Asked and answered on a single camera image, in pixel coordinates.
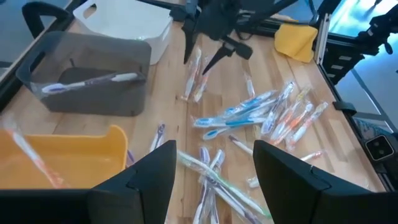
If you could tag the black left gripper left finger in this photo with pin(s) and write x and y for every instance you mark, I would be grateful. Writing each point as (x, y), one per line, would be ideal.
(140, 193)

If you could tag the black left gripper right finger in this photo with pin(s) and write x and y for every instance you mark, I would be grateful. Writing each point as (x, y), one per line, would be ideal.
(295, 193)

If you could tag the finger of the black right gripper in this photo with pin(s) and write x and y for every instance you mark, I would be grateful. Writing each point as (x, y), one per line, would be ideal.
(220, 56)
(189, 40)

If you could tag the orange toothbrush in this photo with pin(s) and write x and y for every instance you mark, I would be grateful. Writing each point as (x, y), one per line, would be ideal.
(312, 155)
(202, 84)
(34, 158)
(289, 118)
(306, 126)
(249, 85)
(191, 74)

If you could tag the blue toothbrush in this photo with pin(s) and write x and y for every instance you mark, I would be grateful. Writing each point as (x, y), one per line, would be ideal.
(248, 104)
(230, 122)
(217, 132)

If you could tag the white plastic bin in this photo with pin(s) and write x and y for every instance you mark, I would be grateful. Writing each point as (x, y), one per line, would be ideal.
(124, 21)

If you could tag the purple toothbrush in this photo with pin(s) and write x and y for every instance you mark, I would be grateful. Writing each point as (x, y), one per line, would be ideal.
(93, 80)
(276, 109)
(130, 158)
(203, 186)
(241, 144)
(158, 137)

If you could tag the orange plastic bin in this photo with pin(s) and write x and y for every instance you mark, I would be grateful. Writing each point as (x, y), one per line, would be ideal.
(77, 158)

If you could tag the green wrapped toothbrush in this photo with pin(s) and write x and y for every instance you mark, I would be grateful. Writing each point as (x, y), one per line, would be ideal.
(224, 186)

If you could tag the yellow cloth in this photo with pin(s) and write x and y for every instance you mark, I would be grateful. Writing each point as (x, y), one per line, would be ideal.
(295, 40)

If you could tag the grey plastic bin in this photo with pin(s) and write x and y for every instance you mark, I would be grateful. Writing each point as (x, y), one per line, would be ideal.
(93, 102)

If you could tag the silver table-level camera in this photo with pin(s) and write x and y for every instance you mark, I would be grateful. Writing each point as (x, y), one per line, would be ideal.
(379, 147)

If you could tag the black frame clip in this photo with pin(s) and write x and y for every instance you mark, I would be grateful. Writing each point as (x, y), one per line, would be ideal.
(344, 107)

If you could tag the silver aluminium post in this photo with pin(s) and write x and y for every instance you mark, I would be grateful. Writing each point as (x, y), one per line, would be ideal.
(321, 37)

